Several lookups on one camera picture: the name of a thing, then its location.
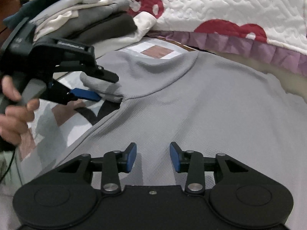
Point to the cream folded garment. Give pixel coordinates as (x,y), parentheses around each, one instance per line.
(60,19)

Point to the bear print quilt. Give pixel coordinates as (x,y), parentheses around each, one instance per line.
(215,4)

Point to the person's left hand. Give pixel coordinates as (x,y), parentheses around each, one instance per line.
(14,124)

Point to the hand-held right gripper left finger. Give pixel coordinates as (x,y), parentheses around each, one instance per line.
(131,158)

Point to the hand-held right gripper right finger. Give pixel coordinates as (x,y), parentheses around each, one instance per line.
(174,158)

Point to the checked bear print mat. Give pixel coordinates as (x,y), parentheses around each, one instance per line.
(157,52)

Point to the grey folded garment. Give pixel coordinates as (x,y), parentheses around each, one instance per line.
(96,12)

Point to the off-white folded garment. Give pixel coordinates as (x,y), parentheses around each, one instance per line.
(144,21)

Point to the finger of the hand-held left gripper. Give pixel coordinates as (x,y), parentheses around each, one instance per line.
(86,94)
(105,75)

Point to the grey shirt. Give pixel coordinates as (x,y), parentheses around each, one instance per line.
(203,112)

